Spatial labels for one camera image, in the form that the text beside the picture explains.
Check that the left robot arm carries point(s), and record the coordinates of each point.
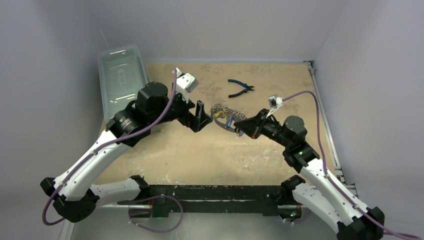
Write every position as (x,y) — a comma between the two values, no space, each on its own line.
(74,194)

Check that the metal keyring plate with keys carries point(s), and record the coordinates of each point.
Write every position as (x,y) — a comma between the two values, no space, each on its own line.
(226,117)

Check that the right side aluminium rail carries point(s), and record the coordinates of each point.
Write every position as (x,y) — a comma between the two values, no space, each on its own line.
(334,156)

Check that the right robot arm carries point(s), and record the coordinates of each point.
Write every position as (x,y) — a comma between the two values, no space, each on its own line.
(314,186)

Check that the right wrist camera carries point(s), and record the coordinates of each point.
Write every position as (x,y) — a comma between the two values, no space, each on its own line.
(275,102)

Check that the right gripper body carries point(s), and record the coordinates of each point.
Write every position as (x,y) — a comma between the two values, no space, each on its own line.
(260,122)

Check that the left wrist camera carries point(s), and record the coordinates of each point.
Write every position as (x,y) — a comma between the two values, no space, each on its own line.
(185,84)

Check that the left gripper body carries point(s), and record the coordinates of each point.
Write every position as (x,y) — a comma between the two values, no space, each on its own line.
(178,109)

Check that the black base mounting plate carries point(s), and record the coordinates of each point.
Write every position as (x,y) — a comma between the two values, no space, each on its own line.
(267,200)

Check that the translucent plastic storage box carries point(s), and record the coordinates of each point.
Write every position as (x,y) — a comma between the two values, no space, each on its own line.
(122,73)

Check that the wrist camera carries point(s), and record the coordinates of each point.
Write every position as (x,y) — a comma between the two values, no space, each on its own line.
(185,84)
(275,102)

